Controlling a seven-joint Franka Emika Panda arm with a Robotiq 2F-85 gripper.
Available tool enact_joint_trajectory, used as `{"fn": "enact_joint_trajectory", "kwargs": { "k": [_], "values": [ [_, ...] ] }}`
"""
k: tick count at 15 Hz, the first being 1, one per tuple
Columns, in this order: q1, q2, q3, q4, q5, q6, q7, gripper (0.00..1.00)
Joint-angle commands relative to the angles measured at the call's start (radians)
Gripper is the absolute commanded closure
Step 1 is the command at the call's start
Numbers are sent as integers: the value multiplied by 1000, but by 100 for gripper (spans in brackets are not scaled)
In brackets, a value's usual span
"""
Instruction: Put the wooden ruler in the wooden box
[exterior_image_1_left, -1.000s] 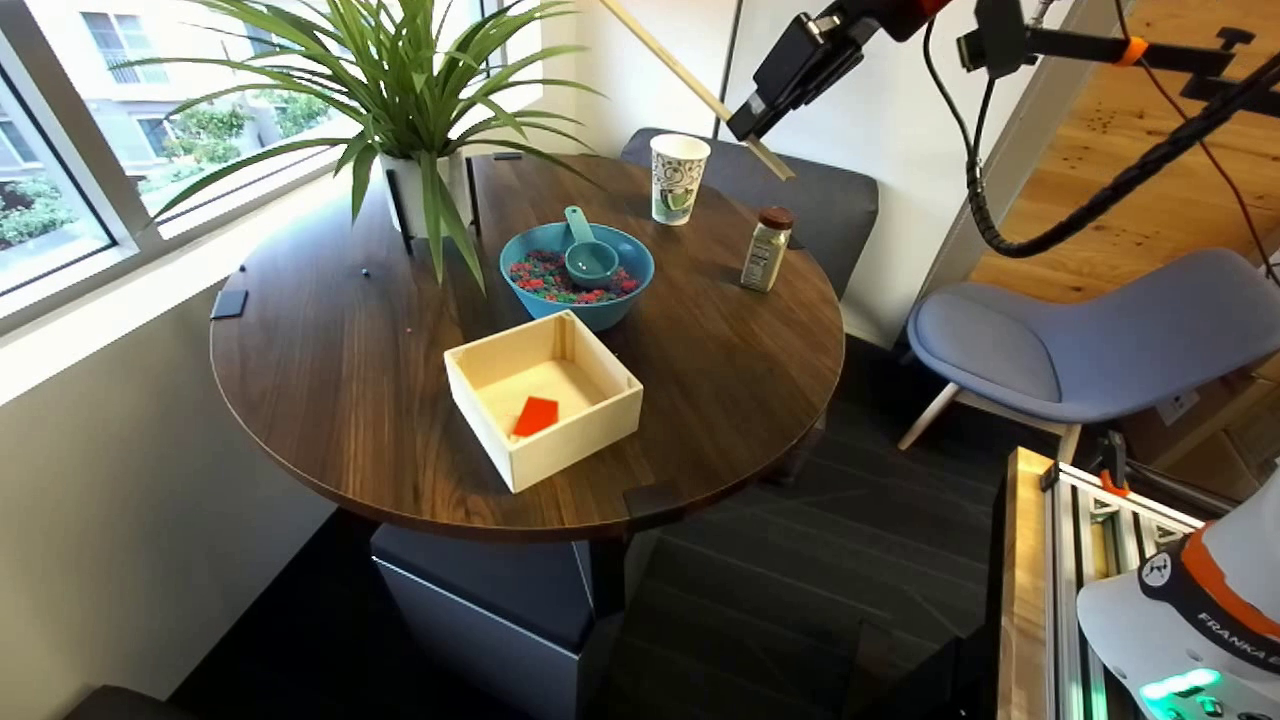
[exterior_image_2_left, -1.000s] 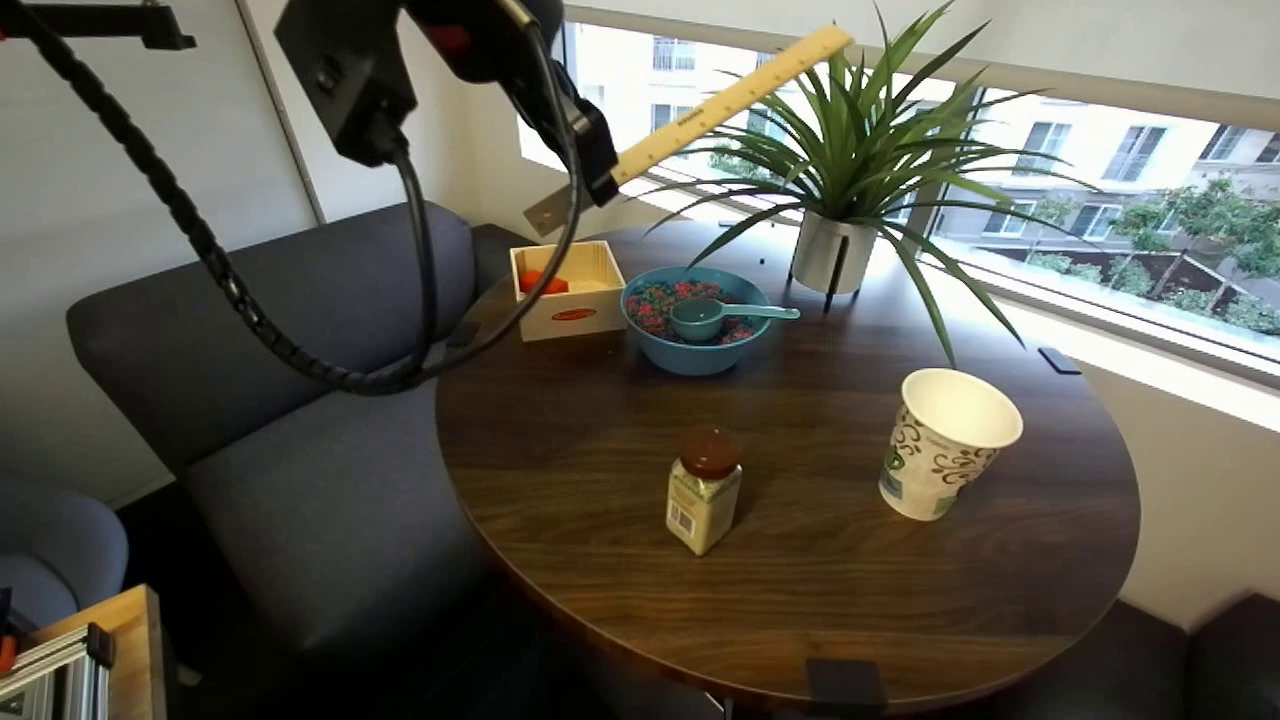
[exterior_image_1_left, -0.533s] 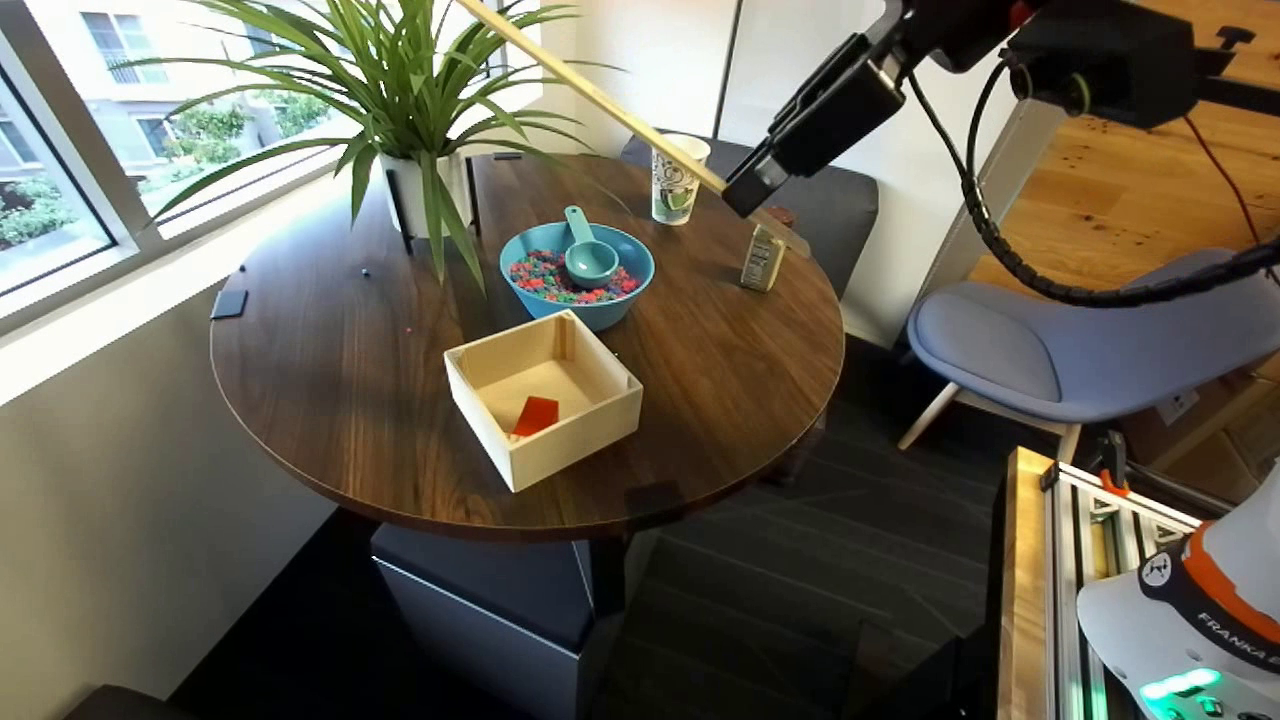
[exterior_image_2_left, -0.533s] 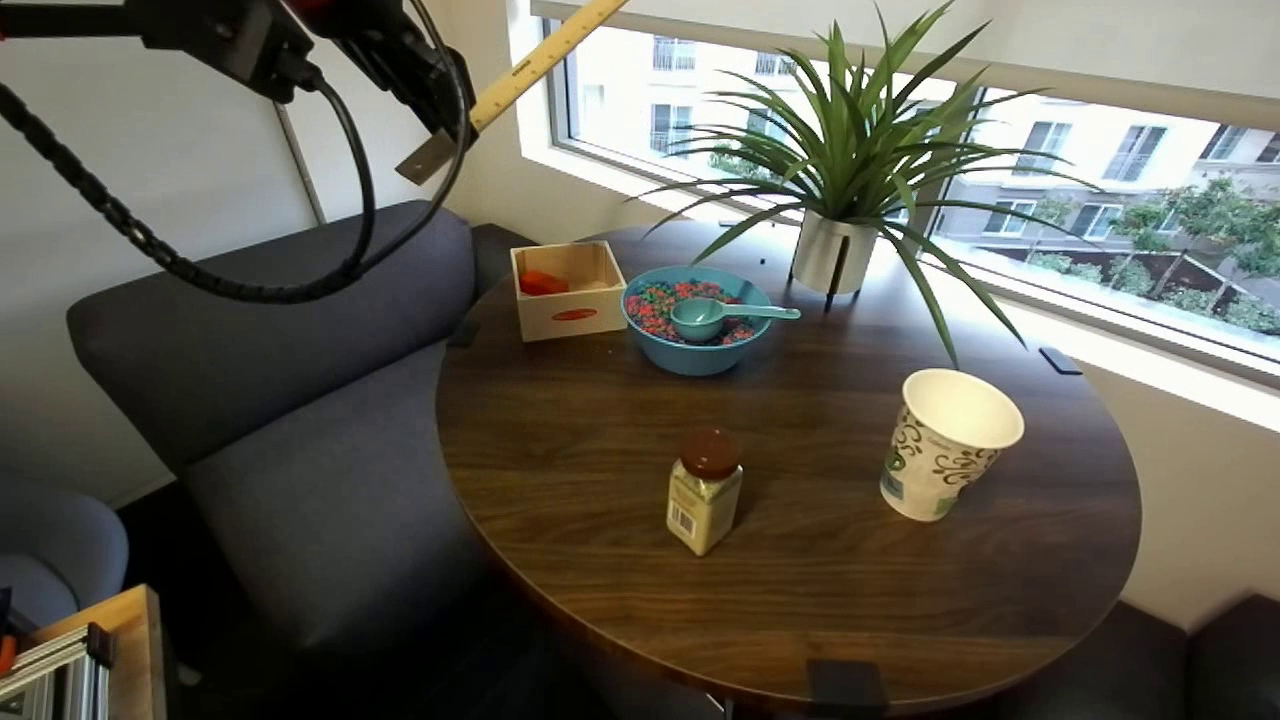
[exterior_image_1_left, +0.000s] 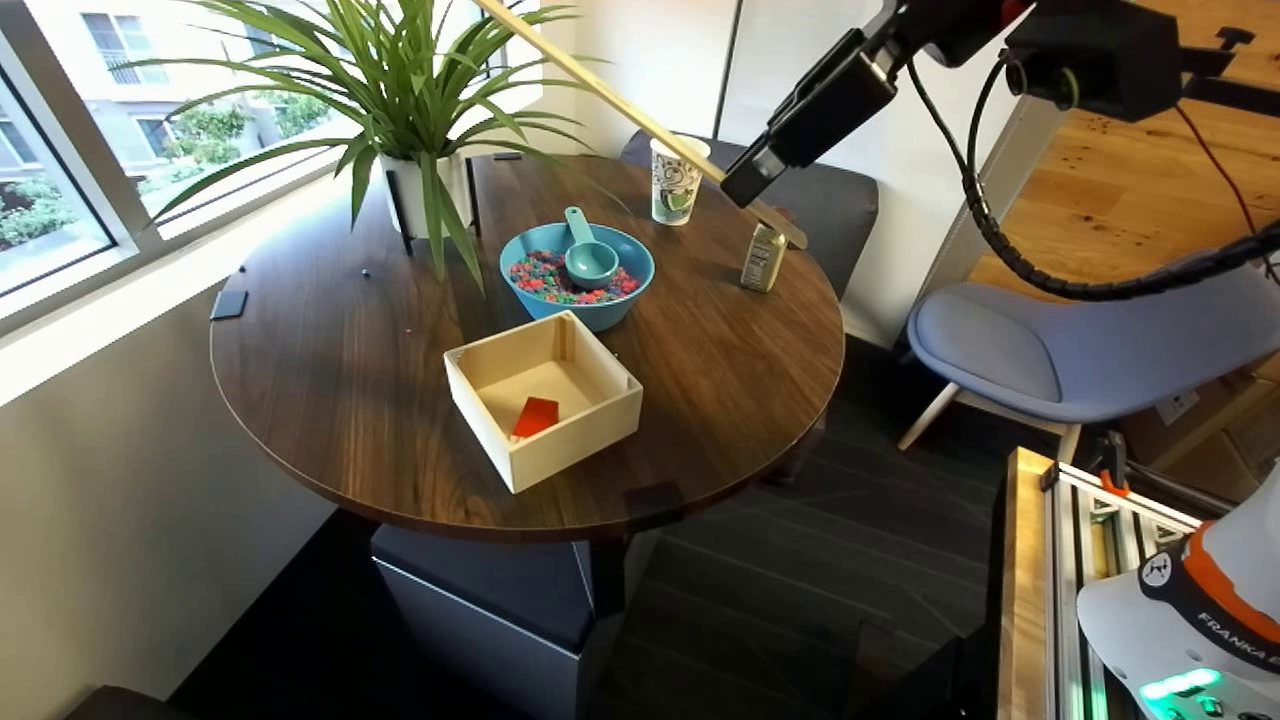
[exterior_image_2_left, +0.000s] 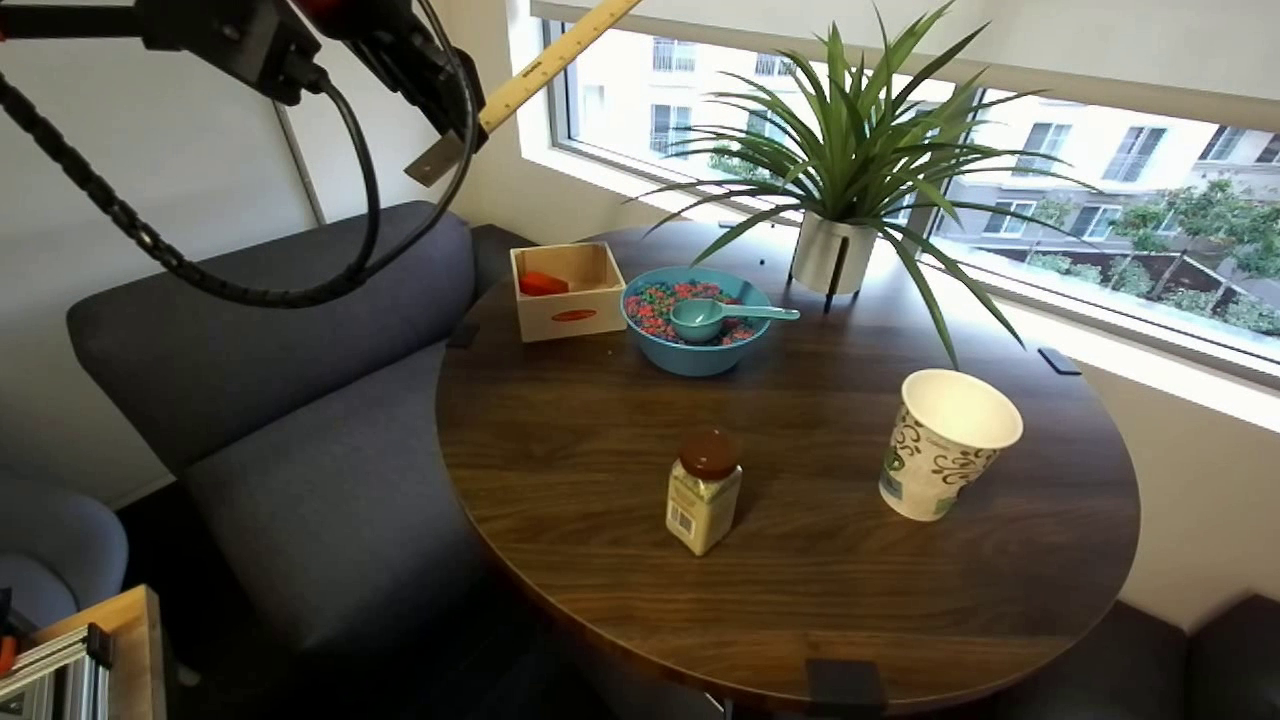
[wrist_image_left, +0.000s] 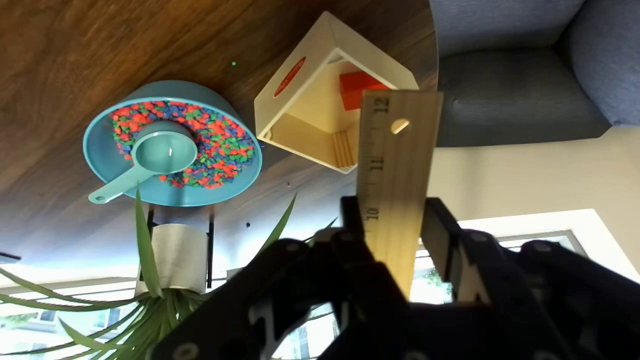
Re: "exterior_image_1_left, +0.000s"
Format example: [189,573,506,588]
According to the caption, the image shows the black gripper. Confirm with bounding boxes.
[717,18,919,213]

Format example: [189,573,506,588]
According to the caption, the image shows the wooden ruler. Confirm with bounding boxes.
[475,0,814,251]

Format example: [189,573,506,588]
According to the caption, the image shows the wooden box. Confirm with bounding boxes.
[441,308,647,497]

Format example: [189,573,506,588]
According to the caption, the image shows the brown cardboard box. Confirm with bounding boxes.
[1116,372,1280,519]

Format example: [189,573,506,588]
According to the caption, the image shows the clear drinking glass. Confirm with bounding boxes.
[647,130,717,231]

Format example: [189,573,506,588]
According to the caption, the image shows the teal measuring scoop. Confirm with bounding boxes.
[557,201,627,293]

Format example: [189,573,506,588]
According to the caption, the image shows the blue bowl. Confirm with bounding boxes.
[497,217,660,335]

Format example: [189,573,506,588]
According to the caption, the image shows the colourful candy pieces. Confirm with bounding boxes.
[508,251,647,308]

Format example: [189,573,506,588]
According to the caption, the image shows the orange block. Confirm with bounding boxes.
[508,391,566,439]

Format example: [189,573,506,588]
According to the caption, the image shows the white plant pot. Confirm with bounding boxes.
[376,148,479,248]

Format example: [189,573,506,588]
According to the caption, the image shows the light grey upholstered chair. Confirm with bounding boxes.
[892,257,1280,464]

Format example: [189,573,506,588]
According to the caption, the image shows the green spider plant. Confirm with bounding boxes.
[111,0,604,293]

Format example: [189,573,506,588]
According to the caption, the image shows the grey metal table base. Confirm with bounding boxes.
[368,516,632,720]

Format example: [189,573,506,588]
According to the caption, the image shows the thick black cable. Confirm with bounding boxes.
[902,50,1280,305]

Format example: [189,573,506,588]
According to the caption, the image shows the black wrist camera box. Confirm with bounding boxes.
[1005,0,1187,129]

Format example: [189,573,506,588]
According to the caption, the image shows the thin black cable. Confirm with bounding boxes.
[1171,105,1280,289]

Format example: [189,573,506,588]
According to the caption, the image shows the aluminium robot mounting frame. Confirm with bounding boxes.
[997,442,1214,720]

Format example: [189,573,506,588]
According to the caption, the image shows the white window frame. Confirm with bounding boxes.
[0,0,566,335]

